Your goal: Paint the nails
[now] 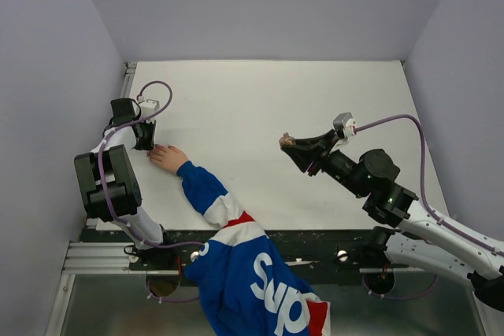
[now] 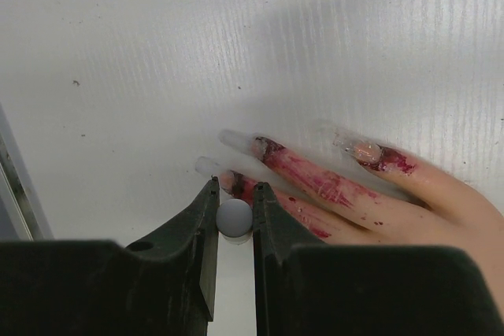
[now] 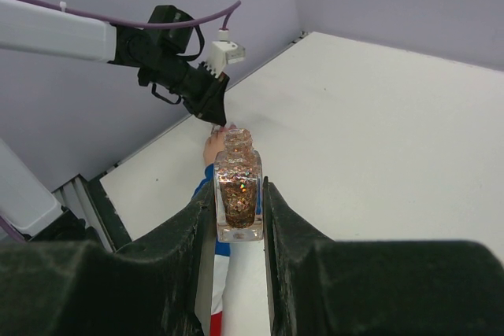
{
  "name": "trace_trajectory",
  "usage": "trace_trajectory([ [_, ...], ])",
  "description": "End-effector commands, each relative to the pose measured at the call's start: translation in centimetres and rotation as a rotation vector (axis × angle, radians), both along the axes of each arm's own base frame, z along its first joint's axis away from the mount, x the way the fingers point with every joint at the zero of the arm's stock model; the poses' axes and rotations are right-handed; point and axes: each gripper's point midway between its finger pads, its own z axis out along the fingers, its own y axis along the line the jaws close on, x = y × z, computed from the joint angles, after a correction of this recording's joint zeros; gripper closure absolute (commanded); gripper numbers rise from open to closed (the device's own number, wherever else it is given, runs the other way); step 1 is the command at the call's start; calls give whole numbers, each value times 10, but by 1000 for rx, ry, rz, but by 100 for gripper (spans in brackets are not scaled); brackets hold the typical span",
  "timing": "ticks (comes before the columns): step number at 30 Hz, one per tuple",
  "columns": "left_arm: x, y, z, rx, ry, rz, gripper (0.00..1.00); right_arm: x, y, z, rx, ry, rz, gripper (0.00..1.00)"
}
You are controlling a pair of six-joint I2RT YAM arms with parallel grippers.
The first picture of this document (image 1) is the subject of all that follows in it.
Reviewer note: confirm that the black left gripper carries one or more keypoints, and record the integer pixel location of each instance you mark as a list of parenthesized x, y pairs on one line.
[(149, 144)]

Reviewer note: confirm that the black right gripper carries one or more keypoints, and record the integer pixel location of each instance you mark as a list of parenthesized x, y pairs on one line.
[(305, 150)]

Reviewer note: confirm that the glitter nail polish bottle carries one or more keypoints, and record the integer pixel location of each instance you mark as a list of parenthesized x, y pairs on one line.
[(286, 140)]

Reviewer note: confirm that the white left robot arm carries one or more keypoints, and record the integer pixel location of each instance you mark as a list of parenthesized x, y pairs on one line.
[(108, 186)]

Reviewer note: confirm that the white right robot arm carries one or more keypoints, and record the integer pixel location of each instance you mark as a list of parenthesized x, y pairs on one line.
[(409, 232)]

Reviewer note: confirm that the mannequin hand painted nails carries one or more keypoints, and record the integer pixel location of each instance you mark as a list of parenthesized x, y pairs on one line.
[(167, 158)]

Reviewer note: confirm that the blue white red sleeve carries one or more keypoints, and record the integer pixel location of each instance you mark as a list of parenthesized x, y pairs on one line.
[(245, 287)]

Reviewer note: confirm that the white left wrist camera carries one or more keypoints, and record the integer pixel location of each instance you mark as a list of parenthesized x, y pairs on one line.
[(148, 107)]

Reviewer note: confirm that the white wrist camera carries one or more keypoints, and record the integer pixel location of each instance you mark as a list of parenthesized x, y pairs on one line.
[(148, 107), (344, 126)]

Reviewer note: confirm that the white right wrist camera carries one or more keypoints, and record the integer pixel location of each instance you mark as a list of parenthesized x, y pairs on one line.
[(344, 126)]

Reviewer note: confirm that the aluminium extrusion bracket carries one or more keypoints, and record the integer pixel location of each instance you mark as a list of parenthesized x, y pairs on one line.
[(89, 258)]

